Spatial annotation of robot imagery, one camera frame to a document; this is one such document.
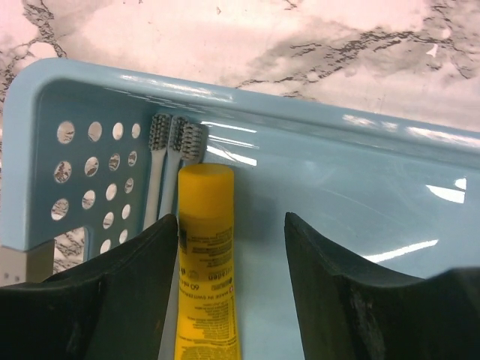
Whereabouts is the blue plastic basket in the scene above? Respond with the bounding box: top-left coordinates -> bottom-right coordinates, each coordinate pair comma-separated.
1,58 -> 479,359

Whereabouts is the yellow toothpaste tube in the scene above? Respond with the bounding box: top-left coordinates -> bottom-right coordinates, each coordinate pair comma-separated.
174,163 -> 242,360

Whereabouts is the grey toothbrush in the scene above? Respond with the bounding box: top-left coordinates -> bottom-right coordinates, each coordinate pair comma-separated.
181,123 -> 206,165
142,113 -> 171,230
158,115 -> 188,218

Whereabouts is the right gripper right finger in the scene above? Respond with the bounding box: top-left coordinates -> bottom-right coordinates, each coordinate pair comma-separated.
284,212 -> 479,359

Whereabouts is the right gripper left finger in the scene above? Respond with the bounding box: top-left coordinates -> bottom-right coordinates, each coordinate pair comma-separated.
1,214 -> 178,359

